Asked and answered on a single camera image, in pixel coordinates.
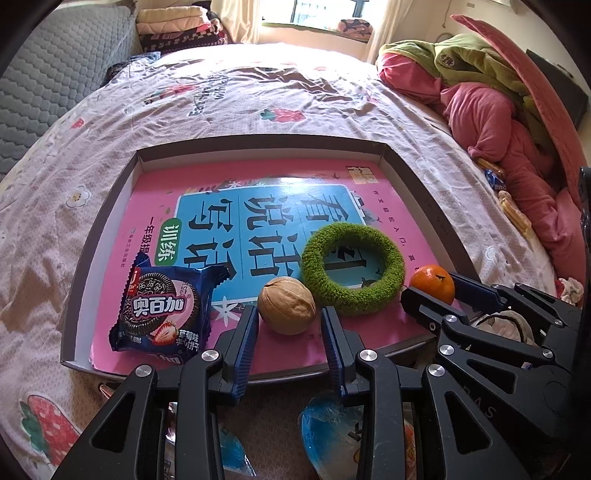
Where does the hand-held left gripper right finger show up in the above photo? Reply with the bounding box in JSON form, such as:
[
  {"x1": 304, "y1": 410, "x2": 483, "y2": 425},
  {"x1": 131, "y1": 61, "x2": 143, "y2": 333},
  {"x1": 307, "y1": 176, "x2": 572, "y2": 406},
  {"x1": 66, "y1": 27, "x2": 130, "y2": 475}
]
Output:
[{"x1": 320, "y1": 305, "x2": 532, "y2": 480}]

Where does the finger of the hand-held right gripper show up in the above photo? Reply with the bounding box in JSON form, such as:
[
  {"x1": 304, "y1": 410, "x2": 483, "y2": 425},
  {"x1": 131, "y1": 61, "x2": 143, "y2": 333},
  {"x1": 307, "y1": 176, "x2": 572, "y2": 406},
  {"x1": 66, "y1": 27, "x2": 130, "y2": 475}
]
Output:
[
  {"x1": 401, "y1": 287, "x2": 555, "y2": 370},
  {"x1": 450, "y1": 273, "x2": 580, "y2": 344}
]

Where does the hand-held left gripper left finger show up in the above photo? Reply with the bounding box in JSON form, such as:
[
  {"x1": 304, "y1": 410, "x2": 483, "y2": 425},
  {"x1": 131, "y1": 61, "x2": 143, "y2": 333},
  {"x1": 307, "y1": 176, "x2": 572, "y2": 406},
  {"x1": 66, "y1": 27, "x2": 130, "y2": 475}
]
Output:
[{"x1": 51, "y1": 305, "x2": 259, "y2": 480}]

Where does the orange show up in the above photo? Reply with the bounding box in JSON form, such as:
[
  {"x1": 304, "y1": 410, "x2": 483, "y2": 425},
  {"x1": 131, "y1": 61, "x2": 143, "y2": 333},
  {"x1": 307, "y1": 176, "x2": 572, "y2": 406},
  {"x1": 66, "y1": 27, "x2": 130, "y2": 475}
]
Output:
[{"x1": 410, "y1": 264, "x2": 455, "y2": 305}]

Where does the cream floral cloth bag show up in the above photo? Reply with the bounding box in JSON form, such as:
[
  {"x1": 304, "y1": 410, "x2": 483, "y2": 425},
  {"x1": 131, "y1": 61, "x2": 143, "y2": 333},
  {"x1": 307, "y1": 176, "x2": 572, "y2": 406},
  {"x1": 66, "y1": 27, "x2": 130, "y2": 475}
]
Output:
[{"x1": 471, "y1": 310, "x2": 539, "y2": 347}]

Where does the walnut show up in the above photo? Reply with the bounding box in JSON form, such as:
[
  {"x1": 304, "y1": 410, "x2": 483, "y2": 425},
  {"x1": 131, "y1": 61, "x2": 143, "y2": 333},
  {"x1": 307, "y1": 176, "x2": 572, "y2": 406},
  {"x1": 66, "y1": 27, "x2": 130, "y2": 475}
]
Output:
[{"x1": 257, "y1": 277, "x2": 318, "y2": 335}]

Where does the blue toy egg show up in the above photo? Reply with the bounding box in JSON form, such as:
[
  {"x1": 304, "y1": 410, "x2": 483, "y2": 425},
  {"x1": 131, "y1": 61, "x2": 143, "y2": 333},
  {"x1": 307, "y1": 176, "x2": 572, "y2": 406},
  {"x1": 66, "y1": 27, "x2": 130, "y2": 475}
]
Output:
[{"x1": 300, "y1": 394, "x2": 416, "y2": 480}]

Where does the green fuzzy scrunchie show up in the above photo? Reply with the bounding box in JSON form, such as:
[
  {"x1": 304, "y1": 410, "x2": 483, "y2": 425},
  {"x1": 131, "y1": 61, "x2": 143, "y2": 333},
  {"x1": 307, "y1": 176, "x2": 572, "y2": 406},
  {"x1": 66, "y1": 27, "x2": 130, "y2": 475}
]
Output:
[{"x1": 301, "y1": 223, "x2": 406, "y2": 318}]

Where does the blue cookie packet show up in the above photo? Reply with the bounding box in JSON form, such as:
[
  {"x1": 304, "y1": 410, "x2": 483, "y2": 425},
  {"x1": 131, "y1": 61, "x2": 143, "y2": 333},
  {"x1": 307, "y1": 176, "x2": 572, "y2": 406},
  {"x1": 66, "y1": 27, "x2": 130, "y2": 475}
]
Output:
[{"x1": 108, "y1": 251, "x2": 230, "y2": 367}]

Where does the shallow cardboard box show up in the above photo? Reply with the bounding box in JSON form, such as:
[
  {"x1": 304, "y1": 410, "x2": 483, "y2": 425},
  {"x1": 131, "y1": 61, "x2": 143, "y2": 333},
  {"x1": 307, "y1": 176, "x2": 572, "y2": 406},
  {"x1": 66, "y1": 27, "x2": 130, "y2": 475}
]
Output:
[{"x1": 60, "y1": 137, "x2": 481, "y2": 384}]

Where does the yellow snack packet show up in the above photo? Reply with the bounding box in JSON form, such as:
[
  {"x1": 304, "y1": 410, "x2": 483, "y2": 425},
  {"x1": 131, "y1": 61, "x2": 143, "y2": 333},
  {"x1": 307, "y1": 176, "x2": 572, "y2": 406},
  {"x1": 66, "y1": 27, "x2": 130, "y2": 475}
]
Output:
[{"x1": 498, "y1": 190, "x2": 532, "y2": 234}]

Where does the white and red scrunchie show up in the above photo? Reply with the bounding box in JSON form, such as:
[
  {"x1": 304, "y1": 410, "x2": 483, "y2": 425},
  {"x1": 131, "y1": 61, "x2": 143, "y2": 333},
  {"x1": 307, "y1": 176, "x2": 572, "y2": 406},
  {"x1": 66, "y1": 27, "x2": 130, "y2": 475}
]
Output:
[{"x1": 556, "y1": 277, "x2": 583, "y2": 305}]

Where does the blue snack packet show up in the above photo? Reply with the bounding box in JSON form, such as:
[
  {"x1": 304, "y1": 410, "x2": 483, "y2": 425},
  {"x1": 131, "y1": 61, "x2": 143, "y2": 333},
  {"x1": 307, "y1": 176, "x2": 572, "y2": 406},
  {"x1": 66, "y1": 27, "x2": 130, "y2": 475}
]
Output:
[{"x1": 484, "y1": 168, "x2": 509, "y2": 191}]

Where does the pink book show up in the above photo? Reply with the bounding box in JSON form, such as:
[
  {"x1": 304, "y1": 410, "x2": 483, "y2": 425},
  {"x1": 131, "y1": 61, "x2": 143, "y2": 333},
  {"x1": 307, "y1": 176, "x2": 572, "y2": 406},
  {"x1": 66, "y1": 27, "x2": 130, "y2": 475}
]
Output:
[{"x1": 88, "y1": 159, "x2": 462, "y2": 370}]

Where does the pink fleece blanket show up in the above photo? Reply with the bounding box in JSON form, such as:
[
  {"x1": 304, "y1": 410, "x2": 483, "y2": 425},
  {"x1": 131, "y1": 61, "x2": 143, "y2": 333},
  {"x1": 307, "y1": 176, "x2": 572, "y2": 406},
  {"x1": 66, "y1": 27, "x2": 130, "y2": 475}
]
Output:
[{"x1": 376, "y1": 51, "x2": 587, "y2": 296}]

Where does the black television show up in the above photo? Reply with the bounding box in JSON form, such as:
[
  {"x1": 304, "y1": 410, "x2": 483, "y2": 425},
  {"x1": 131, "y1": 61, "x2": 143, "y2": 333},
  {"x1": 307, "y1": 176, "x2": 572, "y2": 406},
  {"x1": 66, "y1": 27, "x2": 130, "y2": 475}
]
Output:
[{"x1": 526, "y1": 48, "x2": 591, "y2": 130}]

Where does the green fleece blanket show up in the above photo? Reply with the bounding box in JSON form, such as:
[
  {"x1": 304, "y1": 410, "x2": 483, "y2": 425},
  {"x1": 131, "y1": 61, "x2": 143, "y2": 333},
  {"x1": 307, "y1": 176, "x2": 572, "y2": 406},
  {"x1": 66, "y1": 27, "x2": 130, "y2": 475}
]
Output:
[{"x1": 379, "y1": 32, "x2": 546, "y2": 139}]

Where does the cream curtain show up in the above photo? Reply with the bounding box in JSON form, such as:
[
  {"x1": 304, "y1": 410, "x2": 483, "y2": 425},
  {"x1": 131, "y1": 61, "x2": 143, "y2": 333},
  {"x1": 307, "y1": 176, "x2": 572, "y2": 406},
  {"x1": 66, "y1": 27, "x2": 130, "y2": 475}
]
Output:
[
  {"x1": 210, "y1": 0, "x2": 264, "y2": 44},
  {"x1": 367, "y1": 0, "x2": 416, "y2": 63}
]

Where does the floral cushion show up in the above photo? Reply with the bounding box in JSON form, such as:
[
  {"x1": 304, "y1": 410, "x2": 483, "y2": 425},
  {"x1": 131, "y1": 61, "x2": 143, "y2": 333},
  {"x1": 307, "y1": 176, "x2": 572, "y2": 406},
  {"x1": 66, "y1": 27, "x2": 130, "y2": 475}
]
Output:
[{"x1": 336, "y1": 18, "x2": 374, "y2": 38}]

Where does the window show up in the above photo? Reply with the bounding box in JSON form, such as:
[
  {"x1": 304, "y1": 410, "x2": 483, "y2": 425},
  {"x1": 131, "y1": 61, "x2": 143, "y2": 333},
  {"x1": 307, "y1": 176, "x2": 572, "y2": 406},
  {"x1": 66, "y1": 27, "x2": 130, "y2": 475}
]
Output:
[{"x1": 263, "y1": 0, "x2": 370, "y2": 28}]

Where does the dark patterned folded blanket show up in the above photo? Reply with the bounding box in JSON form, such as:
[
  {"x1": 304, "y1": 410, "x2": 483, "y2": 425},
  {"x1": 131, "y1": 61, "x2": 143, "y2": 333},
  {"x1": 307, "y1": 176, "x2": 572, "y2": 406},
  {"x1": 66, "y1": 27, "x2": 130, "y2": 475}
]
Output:
[{"x1": 141, "y1": 30, "x2": 229, "y2": 52}]

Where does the grey quilted headboard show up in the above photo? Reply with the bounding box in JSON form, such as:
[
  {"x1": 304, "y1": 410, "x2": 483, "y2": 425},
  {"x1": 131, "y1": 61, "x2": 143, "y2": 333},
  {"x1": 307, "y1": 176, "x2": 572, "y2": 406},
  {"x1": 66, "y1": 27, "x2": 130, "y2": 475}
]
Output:
[{"x1": 0, "y1": 4, "x2": 141, "y2": 181}]

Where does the pink folded blanket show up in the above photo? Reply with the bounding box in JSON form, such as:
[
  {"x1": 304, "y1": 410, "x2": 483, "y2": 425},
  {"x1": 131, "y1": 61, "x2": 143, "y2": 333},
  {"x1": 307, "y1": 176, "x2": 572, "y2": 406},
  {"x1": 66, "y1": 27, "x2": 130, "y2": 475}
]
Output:
[{"x1": 139, "y1": 21, "x2": 213, "y2": 35}]

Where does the cream folded blanket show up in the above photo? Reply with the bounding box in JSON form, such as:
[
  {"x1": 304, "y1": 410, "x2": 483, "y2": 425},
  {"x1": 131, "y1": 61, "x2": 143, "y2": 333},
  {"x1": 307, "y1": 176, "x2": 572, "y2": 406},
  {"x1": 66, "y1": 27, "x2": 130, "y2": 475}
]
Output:
[{"x1": 137, "y1": 8, "x2": 206, "y2": 24}]

